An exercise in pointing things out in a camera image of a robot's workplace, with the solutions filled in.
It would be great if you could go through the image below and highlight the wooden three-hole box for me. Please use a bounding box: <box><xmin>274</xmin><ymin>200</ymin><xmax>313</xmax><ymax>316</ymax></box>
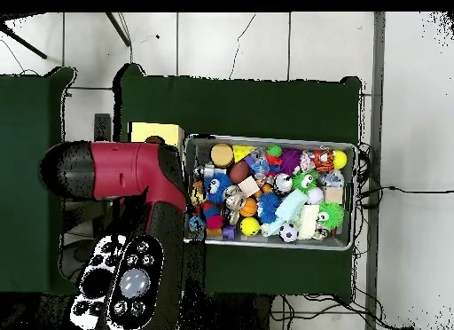
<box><xmin>129</xmin><ymin>121</ymin><xmax>185</xmax><ymax>148</ymax></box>

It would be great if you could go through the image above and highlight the blue fuzzy monster toy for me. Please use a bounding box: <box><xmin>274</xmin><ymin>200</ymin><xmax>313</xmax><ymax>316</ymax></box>
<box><xmin>203</xmin><ymin>173</ymin><xmax>234</xmax><ymax>206</ymax></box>

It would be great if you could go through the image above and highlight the yellow cheese wedge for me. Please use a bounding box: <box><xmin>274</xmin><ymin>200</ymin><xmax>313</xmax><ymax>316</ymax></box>
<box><xmin>232</xmin><ymin>145</ymin><xmax>255</xmax><ymax>163</ymax></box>

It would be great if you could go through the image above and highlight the clear mesh bin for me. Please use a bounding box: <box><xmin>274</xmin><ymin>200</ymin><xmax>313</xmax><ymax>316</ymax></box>
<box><xmin>182</xmin><ymin>134</ymin><xmax>359</xmax><ymax>253</ymax></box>

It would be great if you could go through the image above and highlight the cream knit cloth roll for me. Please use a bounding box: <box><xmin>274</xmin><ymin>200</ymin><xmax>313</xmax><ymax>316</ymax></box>
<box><xmin>298</xmin><ymin>204</ymin><xmax>321</xmax><ymax>240</ymax></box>

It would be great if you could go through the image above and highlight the brown toy football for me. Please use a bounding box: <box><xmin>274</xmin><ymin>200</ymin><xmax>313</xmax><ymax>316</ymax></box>
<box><xmin>228</xmin><ymin>161</ymin><xmax>252</xmax><ymax>185</ymax></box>

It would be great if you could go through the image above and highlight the purple spiky ball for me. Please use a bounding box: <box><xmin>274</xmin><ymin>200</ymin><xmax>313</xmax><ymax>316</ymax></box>
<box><xmin>279</xmin><ymin>148</ymin><xmax>302</xmax><ymax>175</ymax></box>

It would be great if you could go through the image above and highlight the orange tiger plush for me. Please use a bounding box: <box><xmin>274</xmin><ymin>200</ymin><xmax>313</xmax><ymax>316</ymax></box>
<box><xmin>309</xmin><ymin>149</ymin><xmax>336</xmax><ymax>174</ymax></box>

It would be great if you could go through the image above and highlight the black upright bar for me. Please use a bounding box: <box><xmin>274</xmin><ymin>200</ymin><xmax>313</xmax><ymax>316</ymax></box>
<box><xmin>93</xmin><ymin>113</ymin><xmax>114</xmax><ymax>143</ymax></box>

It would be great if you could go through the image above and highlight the mint green knit cloth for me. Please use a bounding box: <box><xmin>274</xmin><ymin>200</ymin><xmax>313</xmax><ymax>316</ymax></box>
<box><xmin>262</xmin><ymin>191</ymin><xmax>308</xmax><ymax>238</ymax></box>

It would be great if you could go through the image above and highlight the black tripod leg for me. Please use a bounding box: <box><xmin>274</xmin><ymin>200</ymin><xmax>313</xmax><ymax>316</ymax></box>
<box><xmin>106</xmin><ymin>12</ymin><xmax>132</xmax><ymax>47</ymax></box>
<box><xmin>0</xmin><ymin>20</ymin><xmax>48</xmax><ymax>60</ymax></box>

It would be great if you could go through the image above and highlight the black and white soccer ball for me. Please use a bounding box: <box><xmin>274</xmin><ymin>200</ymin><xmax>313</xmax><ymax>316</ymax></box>
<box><xmin>279</xmin><ymin>223</ymin><xmax>301</xmax><ymax>245</ymax></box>

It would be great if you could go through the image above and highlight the dark green tablecloth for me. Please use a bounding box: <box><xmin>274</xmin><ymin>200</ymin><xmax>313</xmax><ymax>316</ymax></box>
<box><xmin>112</xmin><ymin>63</ymin><xmax>363</xmax><ymax>304</ymax></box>

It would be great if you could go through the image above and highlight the green covered side table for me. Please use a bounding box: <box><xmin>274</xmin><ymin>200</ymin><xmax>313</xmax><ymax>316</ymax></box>
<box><xmin>0</xmin><ymin>66</ymin><xmax>79</xmax><ymax>297</ymax></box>

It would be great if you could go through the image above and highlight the green spiky ball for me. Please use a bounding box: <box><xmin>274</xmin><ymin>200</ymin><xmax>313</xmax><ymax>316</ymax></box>
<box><xmin>317</xmin><ymin>201</ymin><xmax>346</xmax><ymax>231</ymax></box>

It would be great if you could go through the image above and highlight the yellow ball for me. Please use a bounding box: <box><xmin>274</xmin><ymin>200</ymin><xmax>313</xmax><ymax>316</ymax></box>
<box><xmin>239</xmin><ymin>216</ymin><xmax>262</xmax><ymax>239</ymax></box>

